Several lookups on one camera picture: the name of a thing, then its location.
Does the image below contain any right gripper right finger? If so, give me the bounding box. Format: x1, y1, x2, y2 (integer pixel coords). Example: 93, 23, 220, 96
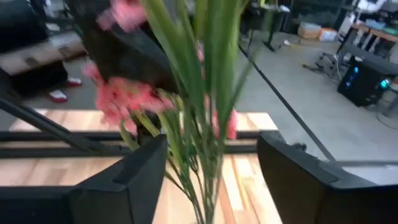
257, 133, 398, 224

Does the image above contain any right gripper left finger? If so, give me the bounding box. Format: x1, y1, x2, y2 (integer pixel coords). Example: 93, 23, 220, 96
0, 133, 169, 224

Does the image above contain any person's shoe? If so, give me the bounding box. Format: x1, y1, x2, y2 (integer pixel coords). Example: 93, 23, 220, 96
65, 77, 83, 88
47, 89, 68, 104

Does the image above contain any black computer tower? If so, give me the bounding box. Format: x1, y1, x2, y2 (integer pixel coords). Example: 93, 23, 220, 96
337, 60, 380, 108

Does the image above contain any person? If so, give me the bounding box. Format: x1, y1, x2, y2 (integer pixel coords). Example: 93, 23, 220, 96
0, 58, 69, 98

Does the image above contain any cardboard box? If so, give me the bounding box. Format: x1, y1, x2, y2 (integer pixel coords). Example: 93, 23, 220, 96
318, 27, 338, 42
297, 21, 323, 40

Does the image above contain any wooden workbench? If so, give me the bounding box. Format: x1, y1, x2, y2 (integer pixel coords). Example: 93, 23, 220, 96
0, 30, 86, 77

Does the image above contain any wooden top desk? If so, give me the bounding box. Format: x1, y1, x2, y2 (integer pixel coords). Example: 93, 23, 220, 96
338, 22, 398, 65

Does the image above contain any black aluminium table frame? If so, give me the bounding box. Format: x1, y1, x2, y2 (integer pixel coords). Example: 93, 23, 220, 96
0, 96, 282, 159

